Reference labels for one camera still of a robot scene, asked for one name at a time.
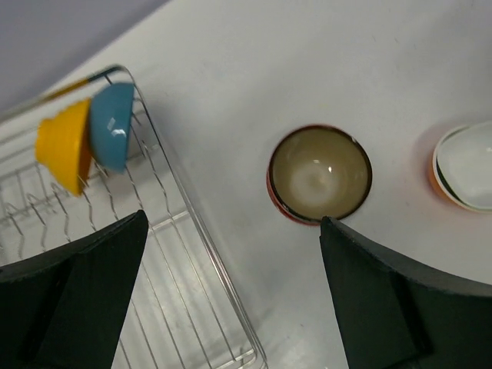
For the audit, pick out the blue ceramic bowl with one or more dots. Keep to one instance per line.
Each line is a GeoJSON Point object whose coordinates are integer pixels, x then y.
{"type": "Point", "coordinates": [110, 125]}

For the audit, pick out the metal wire dish rack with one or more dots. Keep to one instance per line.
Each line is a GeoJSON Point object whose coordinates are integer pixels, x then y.
{"type": "Point", "coordinates": [185, 311]}

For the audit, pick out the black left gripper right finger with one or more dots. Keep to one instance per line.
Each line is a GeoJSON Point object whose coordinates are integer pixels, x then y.
{"type": "Point", "coordinates": [395, 312]}

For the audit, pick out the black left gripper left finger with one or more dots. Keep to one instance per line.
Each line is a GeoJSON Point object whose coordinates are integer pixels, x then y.
{"type": "Point", "coordinates": [65, 308]}

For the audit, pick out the orange white bowl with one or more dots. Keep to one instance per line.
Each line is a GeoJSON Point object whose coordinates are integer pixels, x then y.
{"type": "Point", "coordinates": [435, 184]}

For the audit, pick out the yellow plastic bowl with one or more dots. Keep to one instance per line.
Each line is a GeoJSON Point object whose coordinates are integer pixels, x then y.
{"type": "Point", "coordinates": [62, 146]}

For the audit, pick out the red striped beige bowl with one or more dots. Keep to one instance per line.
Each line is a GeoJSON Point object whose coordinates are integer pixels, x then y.
{"type": "Point", "coordinates": [317, 171]}

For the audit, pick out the green white square bowl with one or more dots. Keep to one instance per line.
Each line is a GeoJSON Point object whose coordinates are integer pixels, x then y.
{"type": "Point", "coordinates": [462, 164]}

